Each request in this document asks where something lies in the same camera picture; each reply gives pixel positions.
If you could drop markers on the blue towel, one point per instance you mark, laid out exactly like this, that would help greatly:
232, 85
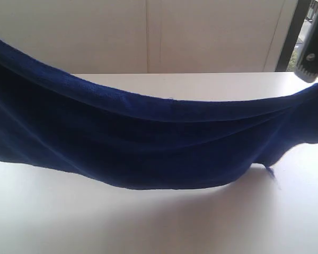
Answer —
52, 119

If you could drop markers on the dark window frame post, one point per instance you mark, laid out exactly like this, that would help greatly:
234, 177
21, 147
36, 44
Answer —
292, 35

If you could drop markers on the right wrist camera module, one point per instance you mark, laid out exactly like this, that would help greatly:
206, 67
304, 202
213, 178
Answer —
307, 61

